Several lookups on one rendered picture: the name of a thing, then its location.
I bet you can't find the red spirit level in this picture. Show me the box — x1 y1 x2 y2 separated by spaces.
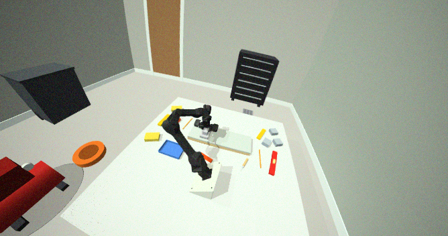
268 151 277 176

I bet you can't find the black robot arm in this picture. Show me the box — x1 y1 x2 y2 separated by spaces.
162 104 213 181

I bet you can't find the blue rectangular tray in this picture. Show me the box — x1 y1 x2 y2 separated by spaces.
158 140 184 160

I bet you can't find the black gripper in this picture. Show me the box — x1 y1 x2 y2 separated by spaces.
194 119 219 132

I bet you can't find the white panel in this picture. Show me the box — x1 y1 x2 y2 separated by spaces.
187 126 251 156

